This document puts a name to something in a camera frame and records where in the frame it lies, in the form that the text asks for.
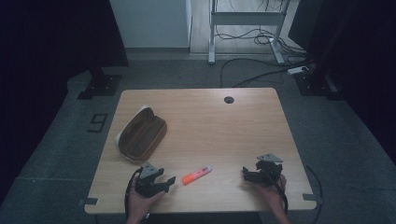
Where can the black stand base plate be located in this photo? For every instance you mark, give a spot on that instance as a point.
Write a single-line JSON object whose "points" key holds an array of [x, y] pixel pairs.
{"points": [[101, 87], [314, 84]]}

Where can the black curtain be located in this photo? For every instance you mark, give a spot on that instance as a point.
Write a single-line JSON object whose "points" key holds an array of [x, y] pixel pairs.
{"points": [[358, 46], [53, 34]]}

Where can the brown pencil case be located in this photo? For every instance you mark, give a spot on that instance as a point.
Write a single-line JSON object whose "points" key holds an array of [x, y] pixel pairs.
{"points": [[141, 137]]}

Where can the white cabinet panel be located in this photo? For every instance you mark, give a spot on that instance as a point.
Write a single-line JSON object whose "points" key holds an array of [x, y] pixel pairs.
{"points": [[151, 23]]}

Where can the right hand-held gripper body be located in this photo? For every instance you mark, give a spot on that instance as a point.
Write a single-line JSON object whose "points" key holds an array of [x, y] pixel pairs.
{"points": [[269, 172]]}

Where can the white power strip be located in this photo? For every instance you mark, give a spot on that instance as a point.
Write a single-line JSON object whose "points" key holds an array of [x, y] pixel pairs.
{"points": [[297, 70]]}

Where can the person's left hand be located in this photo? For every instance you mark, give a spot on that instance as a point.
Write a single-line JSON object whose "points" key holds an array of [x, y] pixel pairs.
{"points": [[141, 203]]}

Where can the orange highlighter pen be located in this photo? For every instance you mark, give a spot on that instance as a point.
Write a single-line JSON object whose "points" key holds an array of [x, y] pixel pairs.
{"points": [[197, 175]]}

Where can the person's right hand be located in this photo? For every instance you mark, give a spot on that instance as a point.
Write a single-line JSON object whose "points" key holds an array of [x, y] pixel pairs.
{"points": [[272, 194]]}

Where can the grey tape strip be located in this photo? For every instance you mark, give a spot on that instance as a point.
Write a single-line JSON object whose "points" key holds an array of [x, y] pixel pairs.
{"points": [[88, 201], [311, 197]]}

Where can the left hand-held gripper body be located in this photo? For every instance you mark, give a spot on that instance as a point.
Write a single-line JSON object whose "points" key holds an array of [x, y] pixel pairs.
{"points": [[146, 182]]}

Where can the white metal desk frame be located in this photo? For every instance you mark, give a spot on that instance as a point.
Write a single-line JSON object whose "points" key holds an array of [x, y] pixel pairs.
{"points": [[246, 18]]}

